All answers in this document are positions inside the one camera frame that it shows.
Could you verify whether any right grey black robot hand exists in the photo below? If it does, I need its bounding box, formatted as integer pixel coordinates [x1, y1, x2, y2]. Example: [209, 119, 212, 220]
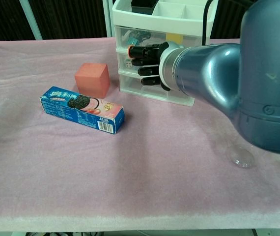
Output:
[127, 41, 183, 92]

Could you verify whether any clear plastic drawer with clips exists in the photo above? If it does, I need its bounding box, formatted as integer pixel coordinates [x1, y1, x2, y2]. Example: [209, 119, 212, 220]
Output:
[115, 26, 203, 51]

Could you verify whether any yellow sponge block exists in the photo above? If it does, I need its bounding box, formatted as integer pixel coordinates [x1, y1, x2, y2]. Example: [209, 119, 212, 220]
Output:
[166, 33, 183, 45]

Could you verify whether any white plastic drawer organizer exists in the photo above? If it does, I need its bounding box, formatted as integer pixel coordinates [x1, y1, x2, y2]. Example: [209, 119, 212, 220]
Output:
[112, 0, 219, 107]

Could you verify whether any small green packet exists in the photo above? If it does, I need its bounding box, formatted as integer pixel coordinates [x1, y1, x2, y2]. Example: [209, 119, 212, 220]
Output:
[132, 29, 153, 41]

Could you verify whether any pink foam cube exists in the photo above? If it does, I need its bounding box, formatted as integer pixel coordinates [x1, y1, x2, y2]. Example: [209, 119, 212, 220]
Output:
[74, 62, 111, 99]

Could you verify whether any blue Oreo cookie box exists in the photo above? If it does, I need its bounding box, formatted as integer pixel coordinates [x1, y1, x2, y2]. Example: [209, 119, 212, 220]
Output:
[39, 86, 125, 135]

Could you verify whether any clear plastic jar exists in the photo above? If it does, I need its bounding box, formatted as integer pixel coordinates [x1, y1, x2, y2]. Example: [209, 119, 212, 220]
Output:
[229, 144, 256, 169]

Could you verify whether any pink cloth table cover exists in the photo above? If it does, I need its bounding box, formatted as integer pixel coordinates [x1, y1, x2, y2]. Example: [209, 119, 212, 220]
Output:
[0, 38, 280, 232]

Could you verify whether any white metal frame pole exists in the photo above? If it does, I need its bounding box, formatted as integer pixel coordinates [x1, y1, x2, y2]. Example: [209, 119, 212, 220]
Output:
[19, 0, 43, 40]
[102, 0, 113, 37]

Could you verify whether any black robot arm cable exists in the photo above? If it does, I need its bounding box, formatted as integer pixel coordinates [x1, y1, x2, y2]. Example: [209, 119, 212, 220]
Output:
[202, 0, 216, 46]

